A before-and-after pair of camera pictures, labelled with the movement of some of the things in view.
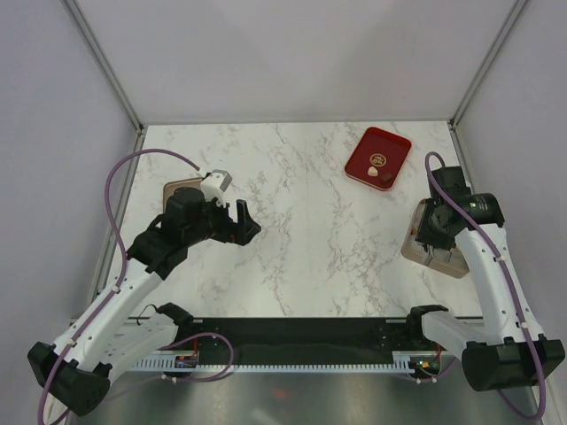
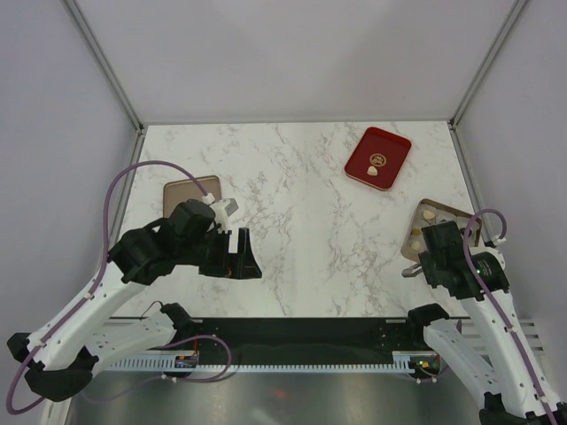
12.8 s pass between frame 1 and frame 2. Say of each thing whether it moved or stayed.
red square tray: stayed
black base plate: stayed
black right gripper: moved
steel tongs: moved
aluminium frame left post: stayed
